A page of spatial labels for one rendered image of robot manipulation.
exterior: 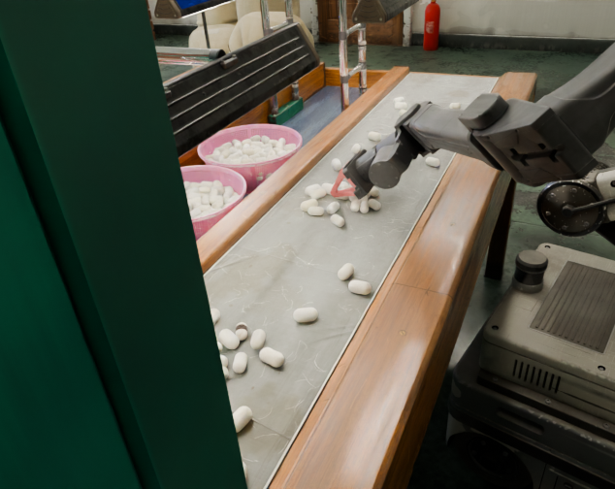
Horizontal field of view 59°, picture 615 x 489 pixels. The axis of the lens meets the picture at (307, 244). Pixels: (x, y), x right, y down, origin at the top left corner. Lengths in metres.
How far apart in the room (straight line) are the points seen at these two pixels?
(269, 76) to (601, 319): 0.89
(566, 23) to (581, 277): 4.15
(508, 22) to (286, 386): 4.97
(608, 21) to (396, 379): 4.90
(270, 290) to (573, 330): 0.68
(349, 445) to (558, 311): 0.78
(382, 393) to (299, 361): 0.14
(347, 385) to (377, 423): 0.07
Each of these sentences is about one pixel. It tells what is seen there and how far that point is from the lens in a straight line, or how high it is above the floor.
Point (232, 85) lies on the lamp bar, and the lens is 0.76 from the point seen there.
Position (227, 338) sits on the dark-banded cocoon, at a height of 0.76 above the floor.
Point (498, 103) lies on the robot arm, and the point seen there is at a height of 1.09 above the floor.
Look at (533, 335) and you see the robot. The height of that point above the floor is 0.47.
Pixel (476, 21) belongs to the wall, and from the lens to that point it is 5.54.
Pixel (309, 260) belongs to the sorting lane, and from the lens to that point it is 0.97.
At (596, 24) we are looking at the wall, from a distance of 5.44.
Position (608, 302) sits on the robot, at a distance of 1.40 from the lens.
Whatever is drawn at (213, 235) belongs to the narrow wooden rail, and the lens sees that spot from 1.03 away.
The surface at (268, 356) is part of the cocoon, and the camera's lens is 0.76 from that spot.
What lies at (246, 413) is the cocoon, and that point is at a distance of 0.70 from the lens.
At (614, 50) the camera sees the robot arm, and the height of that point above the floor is 1.15.
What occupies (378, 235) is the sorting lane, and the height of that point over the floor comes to 0.74.
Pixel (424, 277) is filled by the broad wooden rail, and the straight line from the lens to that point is 0.88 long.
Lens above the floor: 1.29
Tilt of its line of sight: 33 degrees down
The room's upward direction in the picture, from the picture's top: 4 degrees counter-clockwise
